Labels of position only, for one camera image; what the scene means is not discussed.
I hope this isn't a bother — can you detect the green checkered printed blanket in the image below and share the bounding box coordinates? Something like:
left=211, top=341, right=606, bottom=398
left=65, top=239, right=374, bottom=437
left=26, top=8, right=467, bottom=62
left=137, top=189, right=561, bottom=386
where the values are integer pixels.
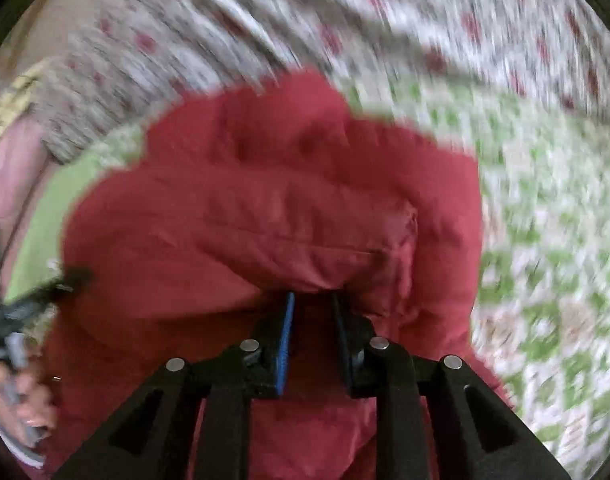
left=5, top=80, right=610, bottom=480

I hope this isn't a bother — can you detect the person's left hand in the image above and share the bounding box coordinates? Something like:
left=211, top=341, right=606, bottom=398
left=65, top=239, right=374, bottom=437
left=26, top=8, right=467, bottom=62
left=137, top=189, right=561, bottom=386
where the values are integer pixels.
left=0, top=355, right=62, bottom=456

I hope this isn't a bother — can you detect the red quilted blanket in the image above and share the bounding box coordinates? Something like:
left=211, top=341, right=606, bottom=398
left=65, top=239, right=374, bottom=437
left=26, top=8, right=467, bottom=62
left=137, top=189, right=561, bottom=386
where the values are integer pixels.
left=35, top=70, right=510, bottom=480

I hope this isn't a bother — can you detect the floral quilt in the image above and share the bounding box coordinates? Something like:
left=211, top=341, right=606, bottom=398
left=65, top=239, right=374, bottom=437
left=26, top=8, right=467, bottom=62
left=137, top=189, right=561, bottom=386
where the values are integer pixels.
left=35, top=0, right=610, bottom=163

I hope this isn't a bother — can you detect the yellow printed blanket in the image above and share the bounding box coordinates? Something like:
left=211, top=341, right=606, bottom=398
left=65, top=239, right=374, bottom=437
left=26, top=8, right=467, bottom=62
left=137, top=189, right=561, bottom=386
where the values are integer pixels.
left=0, top=60, right=53, bottom=153

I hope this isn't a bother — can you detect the pink quilt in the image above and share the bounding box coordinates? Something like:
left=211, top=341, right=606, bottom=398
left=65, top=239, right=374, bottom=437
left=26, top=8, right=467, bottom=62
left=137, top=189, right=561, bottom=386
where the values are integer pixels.
left=0, top=120, right=51, bottom=281

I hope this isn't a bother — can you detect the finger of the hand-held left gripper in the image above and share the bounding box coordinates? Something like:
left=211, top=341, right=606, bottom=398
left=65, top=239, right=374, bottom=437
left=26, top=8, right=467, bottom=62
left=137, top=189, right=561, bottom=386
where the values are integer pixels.
left=45, top=266, right=94, bottom=303

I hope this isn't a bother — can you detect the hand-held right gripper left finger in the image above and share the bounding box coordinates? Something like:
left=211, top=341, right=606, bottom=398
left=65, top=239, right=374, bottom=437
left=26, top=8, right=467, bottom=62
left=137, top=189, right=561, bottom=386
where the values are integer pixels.
left=52, top=292, right=298, bottom=480

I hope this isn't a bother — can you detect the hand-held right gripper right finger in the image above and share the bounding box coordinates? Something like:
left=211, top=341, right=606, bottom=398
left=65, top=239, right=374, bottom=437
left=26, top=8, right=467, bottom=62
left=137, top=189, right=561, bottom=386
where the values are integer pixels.
left=331, top=292, right=573, bottom=480

